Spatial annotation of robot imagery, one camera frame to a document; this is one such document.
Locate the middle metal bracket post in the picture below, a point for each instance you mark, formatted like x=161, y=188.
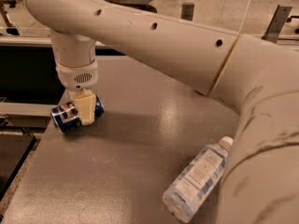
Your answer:
x=187, y=11

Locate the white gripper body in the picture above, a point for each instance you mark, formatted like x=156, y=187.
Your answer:
x=77, y=76

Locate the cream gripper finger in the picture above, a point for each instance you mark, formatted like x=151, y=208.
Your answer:
x=85, y=105

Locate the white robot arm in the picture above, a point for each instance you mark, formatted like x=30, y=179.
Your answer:
x=257, y=79

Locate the metal bracket post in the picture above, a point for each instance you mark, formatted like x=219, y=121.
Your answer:
x=187, y=11
x=276, y=24

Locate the blue pepsi can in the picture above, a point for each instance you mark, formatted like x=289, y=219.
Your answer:
x=65, y=117

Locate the glass barrier rail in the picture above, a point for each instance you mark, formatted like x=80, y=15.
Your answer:
x=35, y=41

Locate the right metal bracket post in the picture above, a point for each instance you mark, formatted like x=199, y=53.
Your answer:
x=276, y=24

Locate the clear plastic water bottle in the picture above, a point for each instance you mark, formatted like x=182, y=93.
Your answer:
x=190, y=189

